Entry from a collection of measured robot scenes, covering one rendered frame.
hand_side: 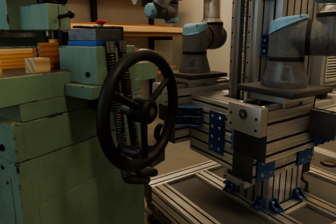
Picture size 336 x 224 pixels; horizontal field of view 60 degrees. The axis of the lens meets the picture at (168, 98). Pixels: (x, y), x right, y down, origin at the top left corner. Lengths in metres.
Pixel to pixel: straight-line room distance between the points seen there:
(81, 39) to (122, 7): 3.44
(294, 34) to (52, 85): 0.72
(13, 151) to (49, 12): 0.38
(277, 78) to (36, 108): 0.72
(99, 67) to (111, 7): 3.37
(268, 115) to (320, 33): 0.29
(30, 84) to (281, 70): 0.74
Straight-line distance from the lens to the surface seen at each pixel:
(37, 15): 0.90
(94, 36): 0.70
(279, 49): 1.02
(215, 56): 4.39
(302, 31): 1.01
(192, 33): 1.36
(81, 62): 0.72
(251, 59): 1.24
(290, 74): 1.02
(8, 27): 0.96
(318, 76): 1.45
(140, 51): 0.65
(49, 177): 0.78
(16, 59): 0.86
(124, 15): 4.17
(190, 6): 4.67
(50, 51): 0.81
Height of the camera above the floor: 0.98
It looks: 12 degrees down
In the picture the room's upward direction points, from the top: straight up
